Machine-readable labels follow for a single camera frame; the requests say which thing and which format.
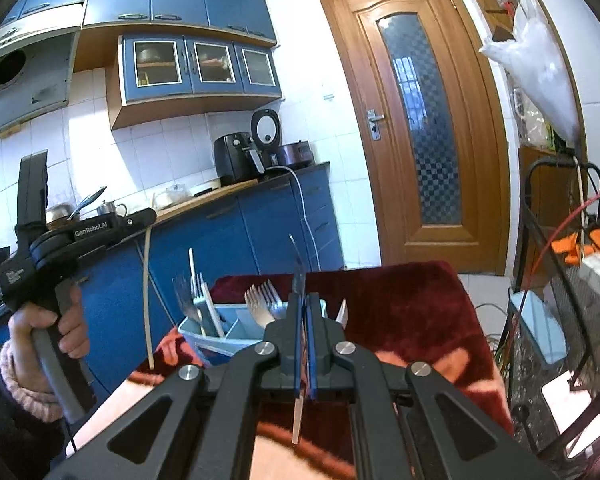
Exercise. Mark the white spoon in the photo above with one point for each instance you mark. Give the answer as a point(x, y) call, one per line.
point(214, 315)

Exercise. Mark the dark slow cooker pot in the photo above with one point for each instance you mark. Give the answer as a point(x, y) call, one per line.
point(295, 155)

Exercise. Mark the light blue flat box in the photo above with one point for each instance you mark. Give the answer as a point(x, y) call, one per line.
point(537, 327)

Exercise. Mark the person's left hand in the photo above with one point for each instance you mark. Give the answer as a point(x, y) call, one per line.
point(30, 350)

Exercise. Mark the metal kettle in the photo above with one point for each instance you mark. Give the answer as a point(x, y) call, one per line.
point(111, 208)

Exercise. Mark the orange plastic pieces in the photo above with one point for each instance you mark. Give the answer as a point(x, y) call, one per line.
point(575, 247)

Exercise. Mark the large stainless steel fork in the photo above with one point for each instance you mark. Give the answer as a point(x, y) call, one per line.
point(185, 300)

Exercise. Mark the person's left forearm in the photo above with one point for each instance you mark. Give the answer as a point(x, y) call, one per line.
point(15, 440)

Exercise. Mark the wooden shelf unit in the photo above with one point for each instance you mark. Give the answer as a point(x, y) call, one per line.
point(545, 180)

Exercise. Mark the small stainless steel fork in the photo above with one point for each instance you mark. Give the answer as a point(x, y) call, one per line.
point(199, 287)

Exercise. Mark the light blue utensil holder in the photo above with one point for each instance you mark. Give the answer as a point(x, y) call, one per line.
point(220, 350)

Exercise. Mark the blue glass-door wall cabinet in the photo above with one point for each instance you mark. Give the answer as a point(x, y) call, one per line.
point(200, 70)

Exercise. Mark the black air fryer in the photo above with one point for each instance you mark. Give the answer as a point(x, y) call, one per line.
point(235, 160)

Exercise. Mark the red floral blanket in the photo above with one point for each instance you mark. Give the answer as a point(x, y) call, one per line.
point(420, 320)

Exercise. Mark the wooden countertop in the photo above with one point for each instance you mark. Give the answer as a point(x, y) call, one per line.
point(230, 190)

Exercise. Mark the wooden door with glass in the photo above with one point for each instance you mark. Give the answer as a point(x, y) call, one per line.
point(420, 125)

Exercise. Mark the metal pot with lid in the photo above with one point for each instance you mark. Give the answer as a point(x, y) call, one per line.
point(70, 210)

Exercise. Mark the white plastic bag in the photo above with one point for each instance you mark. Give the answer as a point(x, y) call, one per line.
point(545, 70)

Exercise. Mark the black rice cooker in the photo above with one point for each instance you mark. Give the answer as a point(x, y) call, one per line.
point(266, 132)

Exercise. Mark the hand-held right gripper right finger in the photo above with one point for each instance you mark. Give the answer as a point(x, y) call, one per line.
point(313, 360)

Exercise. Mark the blue lower kitchen cabinets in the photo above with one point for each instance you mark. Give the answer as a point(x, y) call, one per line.
point(260, 240)

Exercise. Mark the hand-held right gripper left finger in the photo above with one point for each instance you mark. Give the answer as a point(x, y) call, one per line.
point(294, 360)

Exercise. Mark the grey range hood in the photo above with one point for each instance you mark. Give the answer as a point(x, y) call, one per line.
point(25, 80)

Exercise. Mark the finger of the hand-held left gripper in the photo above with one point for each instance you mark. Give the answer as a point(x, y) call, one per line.
point(142, 220)

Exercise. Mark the stainless steel table knife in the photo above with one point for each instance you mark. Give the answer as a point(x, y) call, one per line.
point(297, 270)

